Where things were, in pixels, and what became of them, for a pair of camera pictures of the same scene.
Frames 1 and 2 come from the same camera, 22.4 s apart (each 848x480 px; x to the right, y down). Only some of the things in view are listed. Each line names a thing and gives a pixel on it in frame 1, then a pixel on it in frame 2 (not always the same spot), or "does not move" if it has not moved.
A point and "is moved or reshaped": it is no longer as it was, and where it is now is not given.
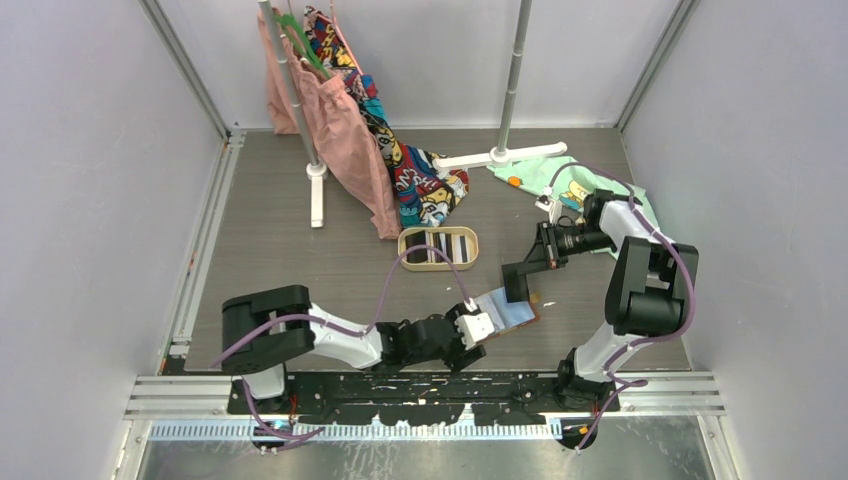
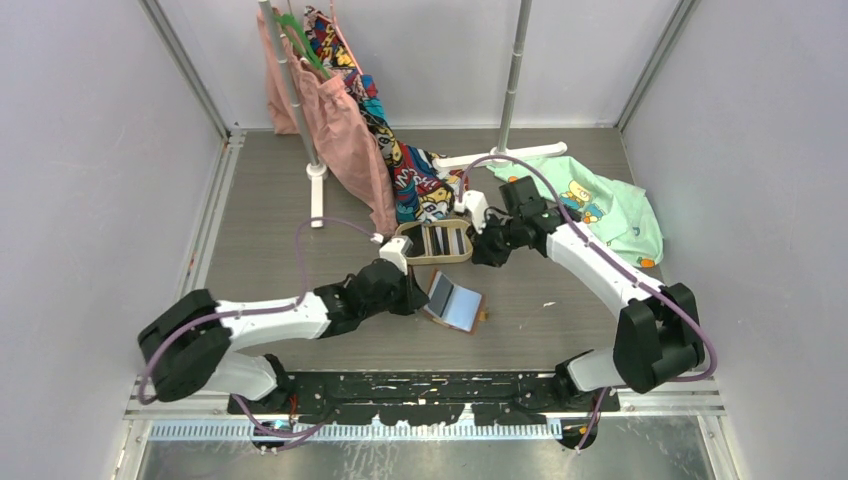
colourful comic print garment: [426, 190] does not move
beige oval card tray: [460, 243] is moved or reshaped
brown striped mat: [505, 315] → [454, 306]
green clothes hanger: [292, 24] does not move
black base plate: [416, 398] does not move
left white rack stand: [315, 171] does not move
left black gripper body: [454, 353] → [390, 303]
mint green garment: [570, 179] does not move
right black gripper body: [572, 240] → [497, 240]
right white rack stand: [502, 155] does not move
